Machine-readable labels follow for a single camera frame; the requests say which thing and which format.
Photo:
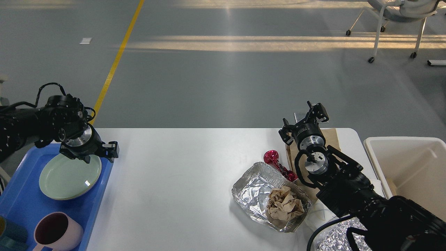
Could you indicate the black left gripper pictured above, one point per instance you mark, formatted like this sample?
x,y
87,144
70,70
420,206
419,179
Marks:
x,y
88,144

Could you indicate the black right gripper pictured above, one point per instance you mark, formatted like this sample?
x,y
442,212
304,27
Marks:
x,y
306,133

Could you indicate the mint green plate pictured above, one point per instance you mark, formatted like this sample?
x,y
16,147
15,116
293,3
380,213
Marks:
x,y
61,165

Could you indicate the pink mug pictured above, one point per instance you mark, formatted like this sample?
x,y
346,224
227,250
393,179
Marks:
x,y
57,231

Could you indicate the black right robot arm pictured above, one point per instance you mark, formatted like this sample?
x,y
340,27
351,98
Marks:
x,y
394,224

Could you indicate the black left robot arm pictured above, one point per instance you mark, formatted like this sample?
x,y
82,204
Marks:
x,y
64,119

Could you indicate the yellow plate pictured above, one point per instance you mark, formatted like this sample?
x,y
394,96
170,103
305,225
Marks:
x,y
64,187

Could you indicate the red shiny wrapper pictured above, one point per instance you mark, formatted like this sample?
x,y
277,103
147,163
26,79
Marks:
x,y
271,157

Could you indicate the aluminium foil tray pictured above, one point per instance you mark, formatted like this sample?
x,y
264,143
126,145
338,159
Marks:
x,y
252,191

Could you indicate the crumpled brown paper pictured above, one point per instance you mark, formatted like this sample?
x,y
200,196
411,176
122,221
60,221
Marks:
x,y
283,204

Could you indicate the blue plastic tray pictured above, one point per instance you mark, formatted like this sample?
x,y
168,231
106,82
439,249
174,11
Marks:
x,y
24,203

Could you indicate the white floor tag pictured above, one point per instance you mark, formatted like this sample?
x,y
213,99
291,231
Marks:
x,y
85,41

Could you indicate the teal cup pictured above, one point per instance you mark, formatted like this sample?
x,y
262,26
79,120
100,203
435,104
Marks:
x,y
13,237

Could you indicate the white chair base left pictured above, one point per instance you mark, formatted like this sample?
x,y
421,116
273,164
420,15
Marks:
x,y
3,100

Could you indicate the white plastic bin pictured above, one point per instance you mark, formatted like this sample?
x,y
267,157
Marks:
x,y
411,167

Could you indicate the crumpled foil tray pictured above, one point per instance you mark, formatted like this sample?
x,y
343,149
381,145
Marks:
x,y
334,238

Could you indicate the white bar on floor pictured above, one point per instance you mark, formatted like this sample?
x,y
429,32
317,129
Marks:
x,y
436,62

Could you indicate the white rolling chair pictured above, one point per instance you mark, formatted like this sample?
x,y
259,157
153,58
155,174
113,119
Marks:
x,y
402,11

